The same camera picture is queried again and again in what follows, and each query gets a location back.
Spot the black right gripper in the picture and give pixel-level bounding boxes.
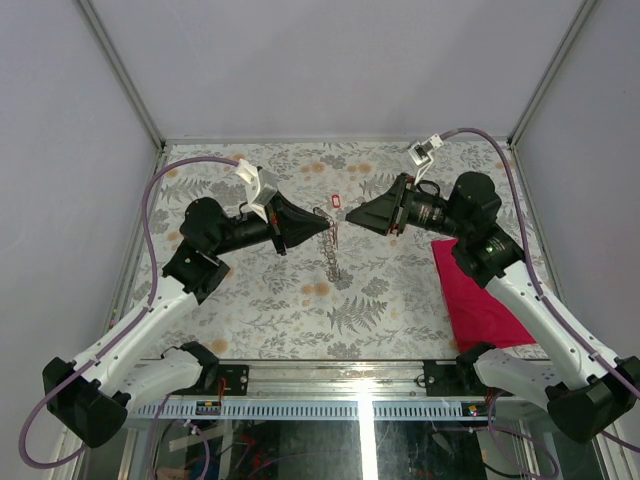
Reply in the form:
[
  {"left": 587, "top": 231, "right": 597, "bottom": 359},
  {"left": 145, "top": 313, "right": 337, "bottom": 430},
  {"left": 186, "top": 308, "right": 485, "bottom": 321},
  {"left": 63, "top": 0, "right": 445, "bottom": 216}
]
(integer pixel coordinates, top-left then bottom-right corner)
[{"left": 346, "top": 173, "right": 470, "bottom": 240}]

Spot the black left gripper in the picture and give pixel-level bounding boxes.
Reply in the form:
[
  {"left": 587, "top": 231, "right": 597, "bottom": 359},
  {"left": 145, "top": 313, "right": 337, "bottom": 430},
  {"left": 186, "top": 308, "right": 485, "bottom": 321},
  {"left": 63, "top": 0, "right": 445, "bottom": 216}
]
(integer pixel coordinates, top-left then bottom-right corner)
[{"left": 212, "top": 190, "right": 331, "bottom": 258}]

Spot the large silver keyring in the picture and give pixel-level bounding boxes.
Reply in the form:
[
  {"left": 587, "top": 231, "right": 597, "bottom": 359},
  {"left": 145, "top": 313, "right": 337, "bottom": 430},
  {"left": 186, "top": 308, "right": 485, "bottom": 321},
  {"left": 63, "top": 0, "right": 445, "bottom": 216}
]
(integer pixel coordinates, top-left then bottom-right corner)
[{"left": 322, "top": 220, "right": 341, "bottom": 283}]

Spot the black key tag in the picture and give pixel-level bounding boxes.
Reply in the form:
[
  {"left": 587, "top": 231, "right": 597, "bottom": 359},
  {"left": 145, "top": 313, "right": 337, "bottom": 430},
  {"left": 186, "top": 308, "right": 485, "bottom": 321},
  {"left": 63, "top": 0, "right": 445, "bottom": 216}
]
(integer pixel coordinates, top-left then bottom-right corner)
[{"left": 313, "top": 207, "right": 333, "bottom": 223}]

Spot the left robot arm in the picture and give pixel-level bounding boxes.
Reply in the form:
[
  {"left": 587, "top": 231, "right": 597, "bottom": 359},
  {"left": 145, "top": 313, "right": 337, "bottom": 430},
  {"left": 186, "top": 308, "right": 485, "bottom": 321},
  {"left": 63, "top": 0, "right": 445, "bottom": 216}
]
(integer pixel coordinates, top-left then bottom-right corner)
[{"left": 42, "top": 193, "right": 329, "bottom": 448}]

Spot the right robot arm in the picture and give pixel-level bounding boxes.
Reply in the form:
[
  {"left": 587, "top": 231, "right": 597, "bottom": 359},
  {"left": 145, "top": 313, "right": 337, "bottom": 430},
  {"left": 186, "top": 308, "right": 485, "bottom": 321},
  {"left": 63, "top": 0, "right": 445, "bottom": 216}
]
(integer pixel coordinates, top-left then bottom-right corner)
[{"left": 346, "top": 172, "right": 639, "bottom": 443}]

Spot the red cloth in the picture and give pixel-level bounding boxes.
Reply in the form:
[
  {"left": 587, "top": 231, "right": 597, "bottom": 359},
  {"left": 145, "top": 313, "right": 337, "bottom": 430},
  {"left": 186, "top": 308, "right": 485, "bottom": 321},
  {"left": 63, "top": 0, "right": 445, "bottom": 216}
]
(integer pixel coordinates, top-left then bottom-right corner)
[{"left": 431, "top": 240, "right": 535, "bottom": 352}]

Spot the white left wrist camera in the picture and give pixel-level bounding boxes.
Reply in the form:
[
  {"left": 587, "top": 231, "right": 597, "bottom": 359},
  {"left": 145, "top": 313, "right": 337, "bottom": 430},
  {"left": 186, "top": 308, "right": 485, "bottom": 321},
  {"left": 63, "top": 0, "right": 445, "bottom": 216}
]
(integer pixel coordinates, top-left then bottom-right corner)
[{"left": 235, "top": 159, "right": 278, "bottom": 223}]

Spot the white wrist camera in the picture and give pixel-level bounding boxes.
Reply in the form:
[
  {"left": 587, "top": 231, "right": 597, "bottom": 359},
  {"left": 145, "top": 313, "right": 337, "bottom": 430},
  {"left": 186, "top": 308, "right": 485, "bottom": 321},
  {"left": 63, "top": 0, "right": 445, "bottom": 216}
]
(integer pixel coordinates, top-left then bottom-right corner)
[
  {"left": 235, "top": 159, "right": 278, "bottom": 223},
  {"left": 407, "top": 134, "right": 444, "bottom": 184}
]

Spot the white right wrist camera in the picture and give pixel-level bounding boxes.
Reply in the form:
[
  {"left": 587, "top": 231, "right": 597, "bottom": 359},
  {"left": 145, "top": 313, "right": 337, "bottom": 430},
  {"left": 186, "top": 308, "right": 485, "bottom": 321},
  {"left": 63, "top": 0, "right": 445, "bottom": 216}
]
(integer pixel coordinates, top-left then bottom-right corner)
[{"left": 407, "top": 134, "right": 444, "bottom": 184}]

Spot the aluminium mounting rail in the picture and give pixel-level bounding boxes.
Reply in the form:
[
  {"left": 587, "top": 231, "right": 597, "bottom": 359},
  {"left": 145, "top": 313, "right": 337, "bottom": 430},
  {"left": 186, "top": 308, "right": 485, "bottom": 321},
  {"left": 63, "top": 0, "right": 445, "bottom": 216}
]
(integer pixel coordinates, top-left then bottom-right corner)
[{"left": 119, "top": 357, "right": 614, "bottom": 401}]

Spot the grey slotted cable duct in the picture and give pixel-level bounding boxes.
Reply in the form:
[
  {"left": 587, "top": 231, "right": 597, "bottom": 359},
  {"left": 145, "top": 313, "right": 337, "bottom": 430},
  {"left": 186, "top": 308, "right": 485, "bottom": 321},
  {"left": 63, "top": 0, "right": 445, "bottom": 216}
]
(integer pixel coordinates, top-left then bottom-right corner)
[{"left": 135, "top": 400, "right": 465, "bottom": 421}]

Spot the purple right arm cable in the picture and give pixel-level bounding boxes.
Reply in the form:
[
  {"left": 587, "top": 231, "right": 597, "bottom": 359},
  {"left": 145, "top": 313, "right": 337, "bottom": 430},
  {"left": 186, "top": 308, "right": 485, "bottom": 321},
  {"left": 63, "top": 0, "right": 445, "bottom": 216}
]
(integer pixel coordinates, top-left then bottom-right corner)
[{"left": 434, "top": 127, "right": 640, "bottom": 444}]

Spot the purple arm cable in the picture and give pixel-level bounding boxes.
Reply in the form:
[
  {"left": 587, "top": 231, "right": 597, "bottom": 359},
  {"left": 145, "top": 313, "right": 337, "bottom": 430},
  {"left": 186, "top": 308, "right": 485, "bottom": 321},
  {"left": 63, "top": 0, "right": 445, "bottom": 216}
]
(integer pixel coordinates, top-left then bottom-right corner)
[
  {"left": 17, "top": 156, "right": 246, "bottom": 469},
  {"left": 434, "top": 127, "right": 640, "bottom": 444}
]

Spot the left aluminium frame post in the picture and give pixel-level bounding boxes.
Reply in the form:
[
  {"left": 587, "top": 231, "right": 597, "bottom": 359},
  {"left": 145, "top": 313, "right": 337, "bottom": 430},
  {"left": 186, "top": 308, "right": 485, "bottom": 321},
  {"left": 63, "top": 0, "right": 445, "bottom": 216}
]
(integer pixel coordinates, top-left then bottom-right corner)
[{"left": 74, "top": 0, "right": 166, "bottom": 151}]

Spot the aluminium frame post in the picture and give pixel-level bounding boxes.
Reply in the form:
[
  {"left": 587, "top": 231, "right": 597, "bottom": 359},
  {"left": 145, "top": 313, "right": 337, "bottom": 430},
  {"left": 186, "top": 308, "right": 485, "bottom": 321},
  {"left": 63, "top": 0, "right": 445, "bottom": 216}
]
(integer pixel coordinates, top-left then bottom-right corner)
[
  {"left": 507, "top": 0, "right": 601, "bottom": 147},
  {"left": 74, "top": 0, "right": 166, "bottom": 151}
]

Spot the right aluminium frame post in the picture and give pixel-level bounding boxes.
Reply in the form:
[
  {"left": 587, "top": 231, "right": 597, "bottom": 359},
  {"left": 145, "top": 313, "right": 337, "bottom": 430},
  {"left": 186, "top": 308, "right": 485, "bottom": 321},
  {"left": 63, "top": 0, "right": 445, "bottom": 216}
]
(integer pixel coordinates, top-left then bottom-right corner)
[{"left": 507, "top": 0, "right": 601, "bottom": 147}]

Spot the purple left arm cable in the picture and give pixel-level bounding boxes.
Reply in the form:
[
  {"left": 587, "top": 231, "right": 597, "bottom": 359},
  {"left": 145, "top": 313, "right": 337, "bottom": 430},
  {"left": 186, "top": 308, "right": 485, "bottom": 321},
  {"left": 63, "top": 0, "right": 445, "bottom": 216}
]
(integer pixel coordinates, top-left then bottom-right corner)
[{"left": 17, "top": 156, "right": 246, "bottom": 469}]

